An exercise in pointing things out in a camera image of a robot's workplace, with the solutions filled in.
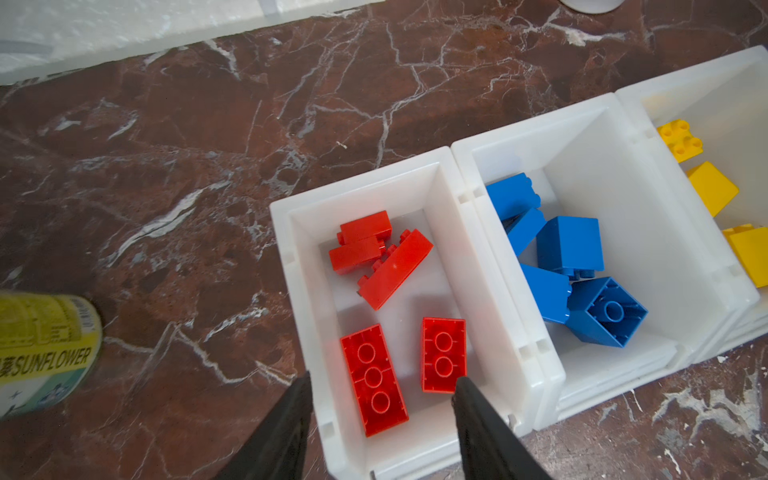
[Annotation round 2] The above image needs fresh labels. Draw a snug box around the green label tin can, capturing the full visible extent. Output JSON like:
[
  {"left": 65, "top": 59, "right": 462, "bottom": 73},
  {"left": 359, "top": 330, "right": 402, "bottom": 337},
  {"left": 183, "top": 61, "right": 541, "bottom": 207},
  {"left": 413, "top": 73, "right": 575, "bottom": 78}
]
[{"left": 1, "top": 290, "right": 103, "bottom": 420}]

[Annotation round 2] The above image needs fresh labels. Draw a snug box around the right white bin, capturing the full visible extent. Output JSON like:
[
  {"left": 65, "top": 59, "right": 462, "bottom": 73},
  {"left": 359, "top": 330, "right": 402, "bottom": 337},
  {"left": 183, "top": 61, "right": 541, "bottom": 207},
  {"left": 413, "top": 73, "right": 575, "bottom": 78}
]
[{"left": 617, "top": 46, "right": 767, "bottom": 363}]

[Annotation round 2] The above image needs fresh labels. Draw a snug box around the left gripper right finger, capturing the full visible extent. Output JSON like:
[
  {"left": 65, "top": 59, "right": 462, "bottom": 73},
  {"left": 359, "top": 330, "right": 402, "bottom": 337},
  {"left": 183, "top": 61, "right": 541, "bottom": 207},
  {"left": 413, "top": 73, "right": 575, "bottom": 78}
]
[{"left": 452, "top": 377, "right": 552, "bottom": 480}]

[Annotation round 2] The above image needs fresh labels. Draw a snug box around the blue lego brick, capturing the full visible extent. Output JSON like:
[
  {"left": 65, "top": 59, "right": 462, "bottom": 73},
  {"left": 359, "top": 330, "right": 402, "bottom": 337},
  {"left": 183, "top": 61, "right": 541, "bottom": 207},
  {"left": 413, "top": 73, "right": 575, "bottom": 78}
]
[{"left": 486, "top": 173, "right": 541, "bottom": 221}]

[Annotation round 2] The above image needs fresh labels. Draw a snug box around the left white bin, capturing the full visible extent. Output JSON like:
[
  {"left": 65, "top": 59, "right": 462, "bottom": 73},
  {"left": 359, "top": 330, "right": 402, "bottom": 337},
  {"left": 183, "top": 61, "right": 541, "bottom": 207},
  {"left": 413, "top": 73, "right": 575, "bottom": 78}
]
[{"left": 270, "top": 147, "right": 552, "bottom": 479}]

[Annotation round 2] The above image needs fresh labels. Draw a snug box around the middle white bin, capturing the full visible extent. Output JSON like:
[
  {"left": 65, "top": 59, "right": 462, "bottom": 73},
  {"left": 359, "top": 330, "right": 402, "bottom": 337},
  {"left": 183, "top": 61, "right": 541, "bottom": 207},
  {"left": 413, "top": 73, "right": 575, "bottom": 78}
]
[{"left": 451, "top": 91, "right": 762, "bottom": 432}]

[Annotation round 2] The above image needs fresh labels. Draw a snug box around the white bin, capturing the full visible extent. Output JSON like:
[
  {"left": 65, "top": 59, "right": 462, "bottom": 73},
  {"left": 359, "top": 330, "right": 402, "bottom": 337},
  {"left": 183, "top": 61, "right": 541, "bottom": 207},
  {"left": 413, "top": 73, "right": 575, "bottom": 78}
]
[
  {"left": 617, "top": 46, "right": 767, "bottom": 363},
  {"left": 270, "top": 147, "right": 552, "bottom": 479},
  {"left": 451, "top": 91, "right": 762, "bottom": 432}
]

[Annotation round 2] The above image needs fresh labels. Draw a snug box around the long red lego brick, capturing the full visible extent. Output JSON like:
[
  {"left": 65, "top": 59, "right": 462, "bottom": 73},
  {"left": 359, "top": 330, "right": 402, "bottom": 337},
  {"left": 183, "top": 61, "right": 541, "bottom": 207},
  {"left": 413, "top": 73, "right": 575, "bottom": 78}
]
[{"left": 340, "top": 324, "right": 409, "bottom": 437}]

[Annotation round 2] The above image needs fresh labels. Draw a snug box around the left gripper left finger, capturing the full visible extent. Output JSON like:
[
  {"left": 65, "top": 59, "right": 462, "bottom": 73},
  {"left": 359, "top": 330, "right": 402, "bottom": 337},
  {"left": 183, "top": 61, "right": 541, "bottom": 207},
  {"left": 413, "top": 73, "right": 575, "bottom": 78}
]
[{"left": 214, "top": 372, "right": 313, "bottom": 479}]

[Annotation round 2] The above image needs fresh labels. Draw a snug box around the potted plant white pot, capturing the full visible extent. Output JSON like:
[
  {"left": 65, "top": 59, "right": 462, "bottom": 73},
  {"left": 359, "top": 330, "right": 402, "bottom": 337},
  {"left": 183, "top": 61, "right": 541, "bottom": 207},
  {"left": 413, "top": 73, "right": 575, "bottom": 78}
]
[{"left": 560, "top": 0, "right": 625, "bottom": 15}]

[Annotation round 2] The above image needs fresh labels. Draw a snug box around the yellow lego tall brick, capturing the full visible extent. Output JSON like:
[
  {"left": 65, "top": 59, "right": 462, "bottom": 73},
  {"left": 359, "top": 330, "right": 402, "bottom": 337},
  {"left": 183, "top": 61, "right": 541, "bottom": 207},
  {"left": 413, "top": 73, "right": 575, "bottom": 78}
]
[{"left": 722, "top": 224, "right": 767, "bottom": 288}]

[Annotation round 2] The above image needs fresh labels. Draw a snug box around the dark blue lego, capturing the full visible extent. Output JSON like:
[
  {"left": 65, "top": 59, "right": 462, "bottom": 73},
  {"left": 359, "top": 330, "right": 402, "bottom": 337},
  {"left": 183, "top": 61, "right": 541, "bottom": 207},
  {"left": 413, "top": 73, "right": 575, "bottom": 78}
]
[{"left": 566, "top": 277, "right": 648, "bottom": 348}]

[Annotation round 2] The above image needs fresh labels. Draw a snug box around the red square lego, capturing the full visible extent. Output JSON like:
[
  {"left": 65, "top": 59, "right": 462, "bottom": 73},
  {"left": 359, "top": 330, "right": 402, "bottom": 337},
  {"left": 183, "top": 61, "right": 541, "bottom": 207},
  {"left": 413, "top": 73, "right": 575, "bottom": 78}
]
[{"left": 329, "top": 211, "right": 392, "bottom": 275}]

